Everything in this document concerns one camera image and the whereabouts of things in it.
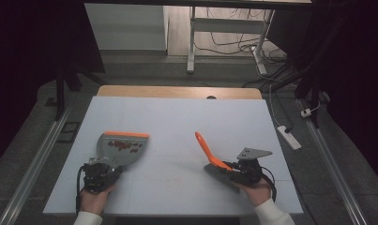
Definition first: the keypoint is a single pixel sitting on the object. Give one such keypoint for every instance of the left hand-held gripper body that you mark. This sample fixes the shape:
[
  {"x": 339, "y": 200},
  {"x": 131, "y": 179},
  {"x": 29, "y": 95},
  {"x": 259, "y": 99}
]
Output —
[{"x": 96, "y": 178}]

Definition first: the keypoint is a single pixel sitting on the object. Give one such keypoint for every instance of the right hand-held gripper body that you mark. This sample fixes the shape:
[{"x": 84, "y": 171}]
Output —
[{"x": 250, "y": 172}]

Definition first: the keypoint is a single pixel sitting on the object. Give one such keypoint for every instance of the grey dustpan with orange edge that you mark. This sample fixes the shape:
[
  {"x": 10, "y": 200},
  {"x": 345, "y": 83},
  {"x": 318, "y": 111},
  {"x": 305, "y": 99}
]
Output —
[{"x": 124, "y": 150}]

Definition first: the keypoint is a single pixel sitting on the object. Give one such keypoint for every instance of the person's left hand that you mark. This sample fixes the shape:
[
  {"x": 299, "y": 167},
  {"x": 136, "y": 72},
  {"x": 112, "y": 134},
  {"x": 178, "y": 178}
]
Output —
[{"x": 94, "y": 200}]

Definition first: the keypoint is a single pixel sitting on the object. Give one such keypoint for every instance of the person's right hand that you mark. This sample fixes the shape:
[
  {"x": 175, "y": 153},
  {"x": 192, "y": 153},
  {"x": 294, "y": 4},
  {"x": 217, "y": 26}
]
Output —
[{"x": 257, "y": 193}]

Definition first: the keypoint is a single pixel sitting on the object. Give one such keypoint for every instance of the white power strip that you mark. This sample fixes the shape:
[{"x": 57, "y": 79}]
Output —
[{"x": 289, "y": 137}]

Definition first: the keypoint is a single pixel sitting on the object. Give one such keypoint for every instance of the white table mat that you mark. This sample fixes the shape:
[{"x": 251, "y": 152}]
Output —
[{"x": 177, "y": 193}]

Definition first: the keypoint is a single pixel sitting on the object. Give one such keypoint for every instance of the small white adapter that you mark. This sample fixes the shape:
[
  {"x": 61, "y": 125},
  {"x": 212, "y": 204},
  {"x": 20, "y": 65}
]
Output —
[{"x": 306, "y": 112}]

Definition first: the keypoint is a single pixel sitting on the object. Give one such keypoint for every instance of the black stand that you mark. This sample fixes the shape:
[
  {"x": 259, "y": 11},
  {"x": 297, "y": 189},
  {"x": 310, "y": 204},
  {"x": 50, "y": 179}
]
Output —
[
  {"x": 61, "y": 90},
  {"x": 311, "y": 90}
]

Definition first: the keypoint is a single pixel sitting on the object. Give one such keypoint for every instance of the white cabinet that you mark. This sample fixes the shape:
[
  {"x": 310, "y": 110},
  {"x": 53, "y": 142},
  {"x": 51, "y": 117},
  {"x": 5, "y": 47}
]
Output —
[{"x": 125, "y": 26}]

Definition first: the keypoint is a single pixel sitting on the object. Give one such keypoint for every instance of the dark curtain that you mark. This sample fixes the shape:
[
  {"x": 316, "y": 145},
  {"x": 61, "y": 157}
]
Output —
[
  {"x": 27, "y": 47},
  {"x": 358, "y": 78}
]

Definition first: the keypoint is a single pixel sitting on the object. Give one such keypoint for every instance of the black rectangular floor frame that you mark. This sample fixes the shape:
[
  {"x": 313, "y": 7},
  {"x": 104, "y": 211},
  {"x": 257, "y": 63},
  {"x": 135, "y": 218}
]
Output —
[{"x": 68, "y": 132}]

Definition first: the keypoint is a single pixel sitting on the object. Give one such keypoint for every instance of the metal floor rail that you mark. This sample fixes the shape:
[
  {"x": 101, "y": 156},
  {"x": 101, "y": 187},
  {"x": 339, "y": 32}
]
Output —
[
  {"x": 333, "y": 168},
  {"x": 33, "y": 168}
]

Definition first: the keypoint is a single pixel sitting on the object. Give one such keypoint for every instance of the white desk frame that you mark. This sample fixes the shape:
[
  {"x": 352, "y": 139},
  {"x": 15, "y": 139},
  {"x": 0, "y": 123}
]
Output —
[{"x": 224, "y": 25}]

